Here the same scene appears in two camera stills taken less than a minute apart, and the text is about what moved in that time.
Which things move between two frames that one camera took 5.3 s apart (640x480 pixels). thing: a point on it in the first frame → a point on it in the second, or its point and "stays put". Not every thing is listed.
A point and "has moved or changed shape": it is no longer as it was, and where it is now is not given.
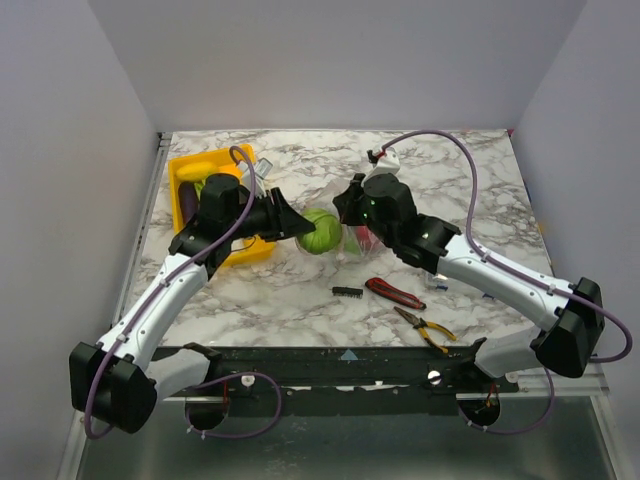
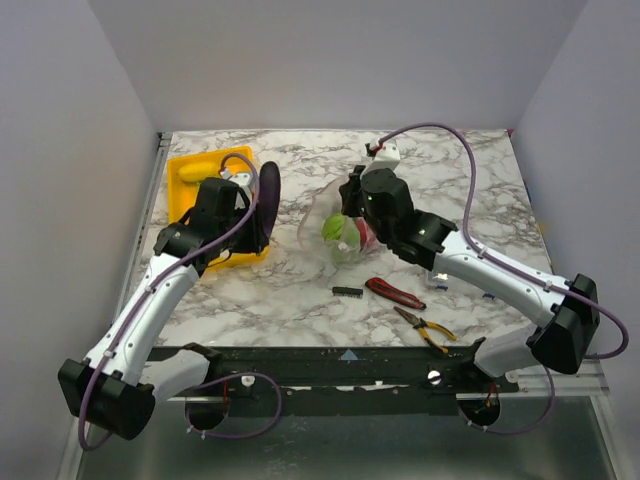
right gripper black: x=350 y=201 stays put
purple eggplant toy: x=189 y=202 has moved or changed shape
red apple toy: x=364 y=235 stays put
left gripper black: x=283 y=220 → x=257 y=239
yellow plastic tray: x=228 y=161 stays put
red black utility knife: x=395 y=293 stays put
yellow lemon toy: x=195 y=171 stays put
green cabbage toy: x=327 y=235 has moved or changed shape
